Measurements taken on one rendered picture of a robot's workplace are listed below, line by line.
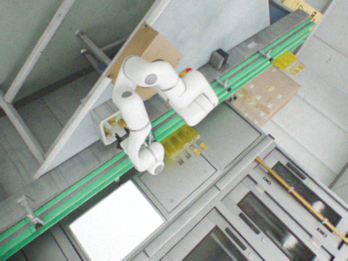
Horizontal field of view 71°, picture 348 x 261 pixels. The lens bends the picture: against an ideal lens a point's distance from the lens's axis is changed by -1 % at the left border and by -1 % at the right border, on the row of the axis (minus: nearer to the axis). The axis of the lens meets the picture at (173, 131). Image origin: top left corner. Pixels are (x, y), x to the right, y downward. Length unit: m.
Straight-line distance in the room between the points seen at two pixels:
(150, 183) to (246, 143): 0.73
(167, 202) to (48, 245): 0.66
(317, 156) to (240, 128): 4.35
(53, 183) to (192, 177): 0.77
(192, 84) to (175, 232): 0.84
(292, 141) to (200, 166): 4.52
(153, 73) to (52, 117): 1.16
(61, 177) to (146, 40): 0.80
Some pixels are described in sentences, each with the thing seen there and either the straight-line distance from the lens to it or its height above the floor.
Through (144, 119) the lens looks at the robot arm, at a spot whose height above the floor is 1.06.
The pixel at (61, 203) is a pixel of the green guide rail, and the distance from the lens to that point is 1.35.
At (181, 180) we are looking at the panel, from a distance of 1.51.
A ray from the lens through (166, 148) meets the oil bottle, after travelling 1.42.
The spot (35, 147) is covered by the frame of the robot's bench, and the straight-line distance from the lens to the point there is 1.51.
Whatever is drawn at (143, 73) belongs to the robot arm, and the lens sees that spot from 0.78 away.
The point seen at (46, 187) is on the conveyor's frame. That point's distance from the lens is 1.38.
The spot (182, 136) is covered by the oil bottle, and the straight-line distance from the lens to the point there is 1.46.
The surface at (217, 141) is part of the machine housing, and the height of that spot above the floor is 1.14.
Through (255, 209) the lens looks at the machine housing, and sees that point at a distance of 1.64.
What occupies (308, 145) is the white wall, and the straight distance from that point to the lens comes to 6.10.
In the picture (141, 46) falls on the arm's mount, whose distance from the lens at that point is 1.03.
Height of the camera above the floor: 1.43
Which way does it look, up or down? 19 degrees down
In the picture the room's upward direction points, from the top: 136 degrees clockwise
